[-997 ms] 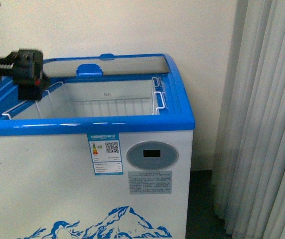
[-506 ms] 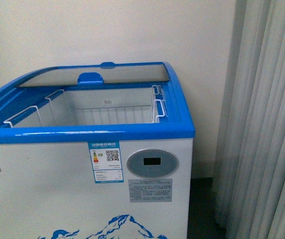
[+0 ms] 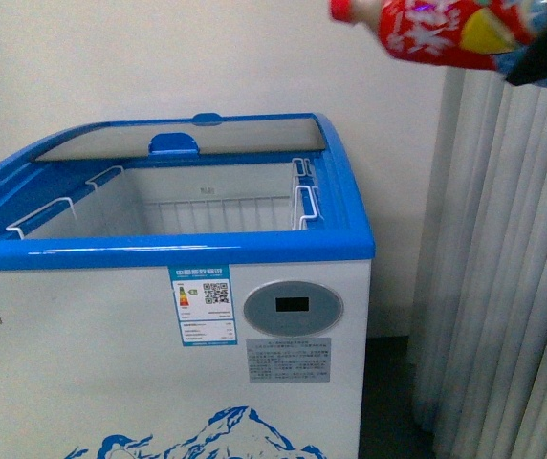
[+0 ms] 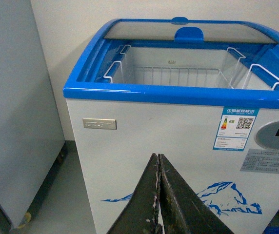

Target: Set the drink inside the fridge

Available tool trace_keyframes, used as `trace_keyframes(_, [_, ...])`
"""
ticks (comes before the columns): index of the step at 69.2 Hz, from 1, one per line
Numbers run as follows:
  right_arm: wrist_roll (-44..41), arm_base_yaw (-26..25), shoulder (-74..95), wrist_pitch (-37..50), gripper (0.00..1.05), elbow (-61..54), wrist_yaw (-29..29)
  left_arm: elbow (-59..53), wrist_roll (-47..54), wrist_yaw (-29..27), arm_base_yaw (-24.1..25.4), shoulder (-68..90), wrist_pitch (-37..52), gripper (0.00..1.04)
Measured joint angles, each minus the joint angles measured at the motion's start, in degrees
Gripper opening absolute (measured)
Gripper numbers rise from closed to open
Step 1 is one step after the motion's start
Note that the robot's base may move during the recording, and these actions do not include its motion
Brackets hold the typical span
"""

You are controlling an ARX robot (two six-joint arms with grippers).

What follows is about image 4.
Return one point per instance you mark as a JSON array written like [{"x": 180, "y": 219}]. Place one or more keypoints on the white blue chest freezer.
[{"x": 179, "y": 122}]

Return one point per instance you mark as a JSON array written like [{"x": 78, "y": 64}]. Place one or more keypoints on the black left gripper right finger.
[{"x": 182, "y": 210}]

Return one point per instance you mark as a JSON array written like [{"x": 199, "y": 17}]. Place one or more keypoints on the glass sliding freezer lid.
[{"x": 183, "y": 30}]

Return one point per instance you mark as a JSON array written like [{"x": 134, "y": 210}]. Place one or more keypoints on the white wire freezer basket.
[{"x": 205, "y": 68}]

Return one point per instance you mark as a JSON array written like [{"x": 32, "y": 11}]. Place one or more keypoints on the silver brand nameplate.
[{"x": 100, "y": 123}]

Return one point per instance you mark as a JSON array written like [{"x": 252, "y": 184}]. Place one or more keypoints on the blue energy label sticker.
[{"x": 234, "y": 128}]

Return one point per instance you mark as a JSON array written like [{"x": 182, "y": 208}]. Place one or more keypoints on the grey oval control panel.
[{"x": 268, "y": 136}]

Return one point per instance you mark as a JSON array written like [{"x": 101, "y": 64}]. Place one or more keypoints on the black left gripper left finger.
[{"x": 141, "y": 214}]

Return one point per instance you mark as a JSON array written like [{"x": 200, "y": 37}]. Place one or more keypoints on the grey instruction sticker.
[{"x": 261, "y": 161}]

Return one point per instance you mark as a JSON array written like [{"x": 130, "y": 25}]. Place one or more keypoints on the grey cabinet on casters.
[{"x": 31, "y": 135}]

